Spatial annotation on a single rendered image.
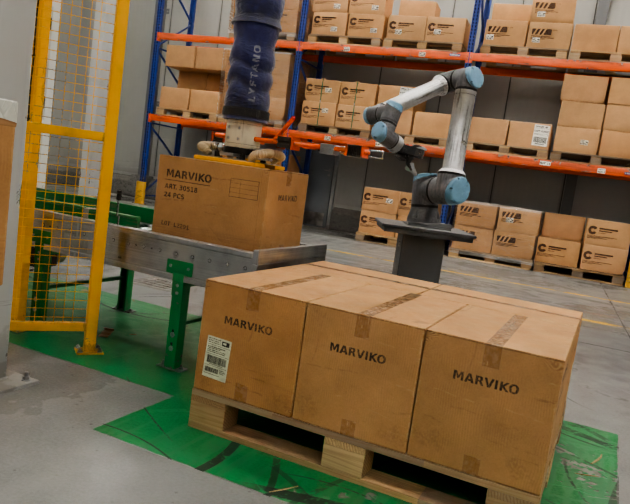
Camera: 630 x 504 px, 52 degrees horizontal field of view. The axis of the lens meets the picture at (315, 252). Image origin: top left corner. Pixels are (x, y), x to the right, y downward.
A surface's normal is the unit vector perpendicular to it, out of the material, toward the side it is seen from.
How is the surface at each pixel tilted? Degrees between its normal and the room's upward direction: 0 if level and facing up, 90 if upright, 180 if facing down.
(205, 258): 90
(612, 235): 90
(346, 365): 90
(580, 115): 90
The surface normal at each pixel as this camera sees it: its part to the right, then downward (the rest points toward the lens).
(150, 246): -0.42, 0.05
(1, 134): 0.86, 0.18
